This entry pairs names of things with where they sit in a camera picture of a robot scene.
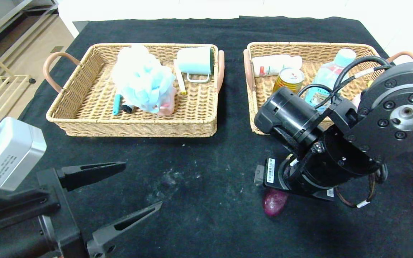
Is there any white stick with yellow tip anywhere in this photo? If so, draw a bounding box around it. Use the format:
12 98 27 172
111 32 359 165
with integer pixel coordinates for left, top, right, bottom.
173 59 187 95

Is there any braided right arm wire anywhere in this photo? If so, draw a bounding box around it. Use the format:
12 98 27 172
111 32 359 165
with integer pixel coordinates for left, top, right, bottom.
335 163 389 209

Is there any mint green mug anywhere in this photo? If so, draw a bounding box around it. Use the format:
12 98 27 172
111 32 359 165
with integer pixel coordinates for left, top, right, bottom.
177 47 215 83

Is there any wicker basket with food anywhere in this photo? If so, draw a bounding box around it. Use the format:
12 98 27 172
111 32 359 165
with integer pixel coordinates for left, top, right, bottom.
243 42 413 136

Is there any white bottle with red label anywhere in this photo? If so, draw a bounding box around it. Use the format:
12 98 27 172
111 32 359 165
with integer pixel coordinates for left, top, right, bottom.
252 54 303 78

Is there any pink lotion bottle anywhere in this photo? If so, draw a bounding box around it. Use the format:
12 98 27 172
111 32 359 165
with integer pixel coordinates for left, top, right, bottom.
158 88 177 116

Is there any black table cloth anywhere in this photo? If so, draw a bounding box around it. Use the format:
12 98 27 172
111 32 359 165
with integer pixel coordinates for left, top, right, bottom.
0 16 413 258

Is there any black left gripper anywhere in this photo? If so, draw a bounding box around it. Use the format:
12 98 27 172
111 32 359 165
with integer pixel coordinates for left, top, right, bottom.
0 161 163 258

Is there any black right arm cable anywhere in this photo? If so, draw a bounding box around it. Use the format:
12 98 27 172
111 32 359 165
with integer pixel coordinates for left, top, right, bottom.
298 56 393 108

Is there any clear water bottle blue cap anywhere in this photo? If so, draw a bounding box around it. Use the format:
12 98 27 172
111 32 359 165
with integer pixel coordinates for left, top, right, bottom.
304 48 357 111

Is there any gold drink can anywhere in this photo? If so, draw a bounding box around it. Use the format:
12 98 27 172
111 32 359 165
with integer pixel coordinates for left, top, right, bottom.
273 67 305 94

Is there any light blue bath pouf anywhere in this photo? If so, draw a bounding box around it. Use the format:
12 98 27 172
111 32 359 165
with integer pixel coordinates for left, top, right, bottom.
111 44 176 114

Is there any pale pink egg-shaped fruit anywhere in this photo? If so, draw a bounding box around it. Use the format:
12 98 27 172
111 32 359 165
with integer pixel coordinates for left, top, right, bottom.
351 92 363 110

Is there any purple eggplant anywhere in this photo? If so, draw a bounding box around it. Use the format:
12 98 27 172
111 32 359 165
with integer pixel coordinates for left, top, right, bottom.
262 189 289 216

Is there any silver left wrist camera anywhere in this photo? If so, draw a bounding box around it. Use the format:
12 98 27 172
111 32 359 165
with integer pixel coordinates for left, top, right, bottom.
0 117 47 191

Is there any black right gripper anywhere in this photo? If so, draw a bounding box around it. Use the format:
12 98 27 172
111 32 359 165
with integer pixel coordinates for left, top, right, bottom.
253 154 338 202

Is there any wicker basket with toiletries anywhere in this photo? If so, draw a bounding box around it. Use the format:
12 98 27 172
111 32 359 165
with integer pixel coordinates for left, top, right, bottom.
43 43 226 138

